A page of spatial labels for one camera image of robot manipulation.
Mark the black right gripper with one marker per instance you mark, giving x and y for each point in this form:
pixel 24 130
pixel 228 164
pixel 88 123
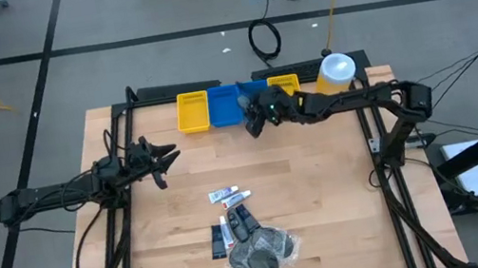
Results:
pixel 282 105

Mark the gray deodorant bottle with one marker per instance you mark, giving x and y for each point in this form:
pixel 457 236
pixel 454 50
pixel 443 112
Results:
pixel 237 226
pixel 243 101

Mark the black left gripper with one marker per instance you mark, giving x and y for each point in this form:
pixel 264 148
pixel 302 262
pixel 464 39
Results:
pixel 140 161

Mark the yellow plastic bin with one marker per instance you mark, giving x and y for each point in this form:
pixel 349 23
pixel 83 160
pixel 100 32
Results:
pixel 283 83
pixel 192 112

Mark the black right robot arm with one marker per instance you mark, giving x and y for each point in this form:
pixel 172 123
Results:
pixel 358 98

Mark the silver frame bracket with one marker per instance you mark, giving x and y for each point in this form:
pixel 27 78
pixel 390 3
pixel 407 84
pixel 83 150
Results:
pixel 374 145

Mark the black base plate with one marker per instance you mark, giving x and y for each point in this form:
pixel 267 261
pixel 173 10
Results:
pixel 291 69
pixel 176 89

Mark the blue plastic bin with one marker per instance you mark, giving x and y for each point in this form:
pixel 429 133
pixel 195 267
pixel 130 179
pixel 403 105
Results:
pixel 253 87
pixel 225 106

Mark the black aluminium table frame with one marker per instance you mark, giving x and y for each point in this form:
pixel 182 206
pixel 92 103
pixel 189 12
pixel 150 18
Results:
pixel 143 103

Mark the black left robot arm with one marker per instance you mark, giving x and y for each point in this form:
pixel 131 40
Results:
pixel 37 197

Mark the yellow canister with white lid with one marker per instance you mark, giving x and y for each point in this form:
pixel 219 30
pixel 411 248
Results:
pixel 337 69

